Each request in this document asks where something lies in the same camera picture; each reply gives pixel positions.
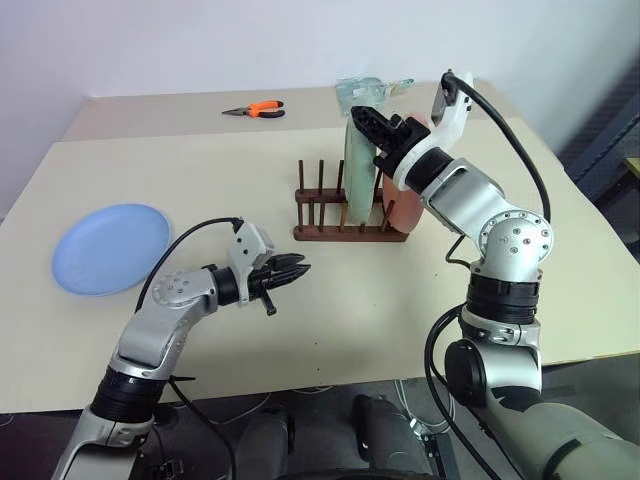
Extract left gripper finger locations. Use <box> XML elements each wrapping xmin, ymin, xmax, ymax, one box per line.
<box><xmin>274</xmin><ymin>264</ymin><xmax>313</xmax><ymax>290</ymax></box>
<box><xmin>272</xmin><ymin>253</ymin><xmax>306</xmax><ymax>274</ymax></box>

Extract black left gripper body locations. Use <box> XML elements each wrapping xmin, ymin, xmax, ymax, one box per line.
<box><xmin>247</xmin><ymin>258</ymin><xmax>280</xmax><ymax>319</ymax></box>

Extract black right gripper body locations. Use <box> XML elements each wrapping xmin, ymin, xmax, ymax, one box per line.
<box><xmin>373</xmin><ymin>118</ymin><xmax>433</xmax><ymax>175</ymax></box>

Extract pink plate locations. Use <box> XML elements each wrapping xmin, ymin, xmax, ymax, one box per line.
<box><xmin>381</xmin><ymin>114</ymin><xmax>432</xmax><ymax>234</ymax></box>

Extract wooden dish rack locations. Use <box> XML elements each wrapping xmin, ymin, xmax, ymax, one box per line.
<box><xmin>292</xmin><ymin>159</ymin><xmax>409</xmax><ymax>243</ymax></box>

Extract clear plastic bag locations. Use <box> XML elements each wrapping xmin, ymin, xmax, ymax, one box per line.
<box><xmin>334</xmin><ymin>76</ymin><xmax>417</xmax><ymax>119</ymax></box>

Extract green plate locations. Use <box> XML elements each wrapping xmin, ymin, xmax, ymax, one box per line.
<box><xmin>342</xmin><ymin>117</ymin><xmax>377</xmax><ymax>224</ymax></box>

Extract blue plate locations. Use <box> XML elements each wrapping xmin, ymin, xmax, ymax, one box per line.
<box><xmin>51</xmin><ymin>202</ymin><xmax>173</xmax><ymax>298</ymax></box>

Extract dark grey rounded shape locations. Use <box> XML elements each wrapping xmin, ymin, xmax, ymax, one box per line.
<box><xmin>233</xmin><ymin>403</ymin><xmax>297</xmax><ymax>480</ymax></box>
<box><xmin>351</xmin><ymin>393</ymin><xmax>432</xmax><ymax>480</ymax></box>

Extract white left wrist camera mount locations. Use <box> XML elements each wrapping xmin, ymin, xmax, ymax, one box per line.
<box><xmin>227</xmin><ymin>219</ymin><xmax>277</xmax><ymax>304</ymax></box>

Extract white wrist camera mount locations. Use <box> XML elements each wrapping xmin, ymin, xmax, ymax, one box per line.
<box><xmin>391</xmin><ymin>71</ymin><xmax>476</xmax><ymax>189</ymax></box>
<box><xmin>227</xmin><ymin>219</ymin><xmax>277</xmax><ymax>304</ymax></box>

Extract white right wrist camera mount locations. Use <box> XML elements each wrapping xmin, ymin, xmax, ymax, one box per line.
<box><xmin>391</xmin><ymin>71</ymin><xmax>476</xmax><ymax>189</ymax></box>

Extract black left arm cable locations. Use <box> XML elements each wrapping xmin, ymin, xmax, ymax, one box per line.
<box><xmin>135</xmin><ymin>216</ymin><xmax>246</xmax><ymax>480</ymax></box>

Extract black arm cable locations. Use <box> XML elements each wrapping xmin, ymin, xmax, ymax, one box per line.
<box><xmin>423</xmin><ymin>71</ymin><xmax>553</xmax><ymax>480</ymax></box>
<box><xmin>135</xmin><ymin>216</ymin><xmax>246</xmax><ymax>480</ymax></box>

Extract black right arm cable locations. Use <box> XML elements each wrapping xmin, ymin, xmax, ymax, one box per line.
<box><xmin>423</xmin><ymin>71</ymin><xmax>553</xmax><ymax>480</ymax></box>

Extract orange handled pliers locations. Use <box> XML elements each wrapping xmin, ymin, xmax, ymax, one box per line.
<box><xmin>221</xmin><ymin>99</ymin><xmax>287</xmax><ymax>121</ymax></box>

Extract black metal frame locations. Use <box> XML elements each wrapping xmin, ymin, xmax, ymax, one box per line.
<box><xmin>556</xmin><ymin>47</ymin><xmax>640</xmax><ymax>237</ymax></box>

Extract white cable bundle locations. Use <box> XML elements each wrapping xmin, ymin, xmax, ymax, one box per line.
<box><xmin>393</xmin><ymin>378</ymin><xmax>452</xmax><ymax>437</ymax></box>

